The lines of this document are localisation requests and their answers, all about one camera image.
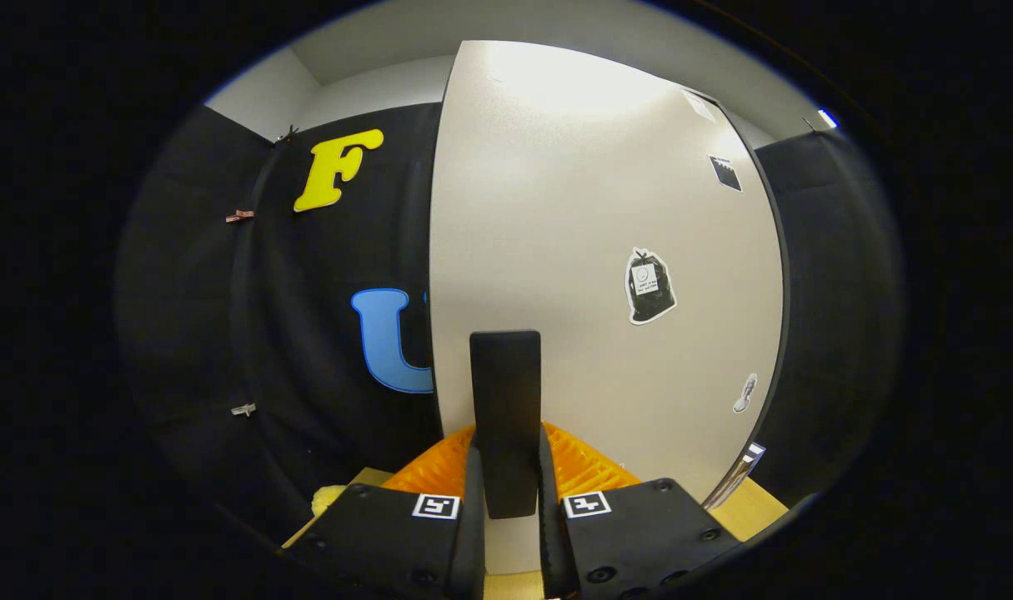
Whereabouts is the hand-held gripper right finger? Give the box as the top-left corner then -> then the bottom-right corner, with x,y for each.
538,421 -> 745,600

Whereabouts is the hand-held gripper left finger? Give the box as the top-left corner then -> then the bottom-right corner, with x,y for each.
285,423 -> 489,600

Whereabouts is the black door handle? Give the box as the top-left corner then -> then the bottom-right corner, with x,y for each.
469,330 -> 543,519

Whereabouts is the dark grey shoe cabinet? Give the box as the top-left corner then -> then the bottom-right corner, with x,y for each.
681,83 -> 795,513

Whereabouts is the beige shoe cabinet door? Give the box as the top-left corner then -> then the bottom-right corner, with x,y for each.
429,40 -> 786,576

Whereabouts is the yellow plush toy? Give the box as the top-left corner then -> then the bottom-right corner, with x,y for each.
310,485 -> 349,518

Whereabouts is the black backdrop cloth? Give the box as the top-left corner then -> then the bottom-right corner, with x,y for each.
114,102 -> 903,534

